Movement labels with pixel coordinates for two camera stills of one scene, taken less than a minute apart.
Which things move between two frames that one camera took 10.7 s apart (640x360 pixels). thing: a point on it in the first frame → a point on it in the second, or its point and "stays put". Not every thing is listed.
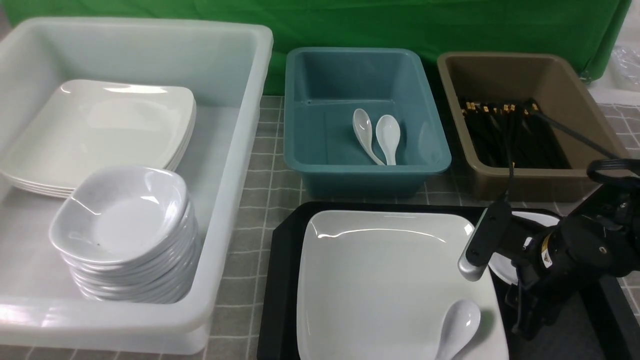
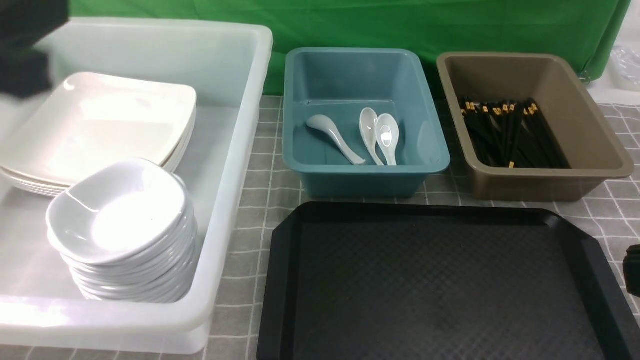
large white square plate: (381, 285) → (73, 123)
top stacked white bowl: (123, 215) stays put
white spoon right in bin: (388, 131) stays put
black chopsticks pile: (512, 136) stays put
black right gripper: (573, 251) → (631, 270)
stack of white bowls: (129, 235) stays put
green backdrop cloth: (587, 31) stays put
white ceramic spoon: (460, 322) → (324, 124)
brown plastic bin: (553, 82) stays put
